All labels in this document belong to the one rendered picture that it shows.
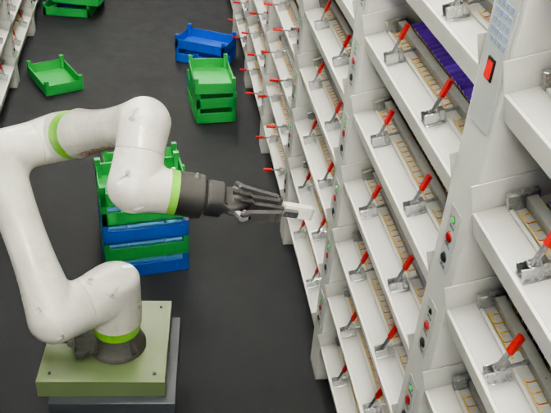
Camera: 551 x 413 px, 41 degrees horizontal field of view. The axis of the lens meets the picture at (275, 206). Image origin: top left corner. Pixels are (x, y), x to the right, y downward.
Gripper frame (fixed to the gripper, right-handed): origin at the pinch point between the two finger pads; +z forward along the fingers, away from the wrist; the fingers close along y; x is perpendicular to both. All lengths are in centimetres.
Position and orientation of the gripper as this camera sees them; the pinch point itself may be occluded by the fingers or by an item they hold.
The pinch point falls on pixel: (297, 211)
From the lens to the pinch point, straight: 158.1
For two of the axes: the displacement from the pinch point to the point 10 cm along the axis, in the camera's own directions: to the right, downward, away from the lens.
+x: 2.7, -8.1, -5.3
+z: 9.5, 1.5, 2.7
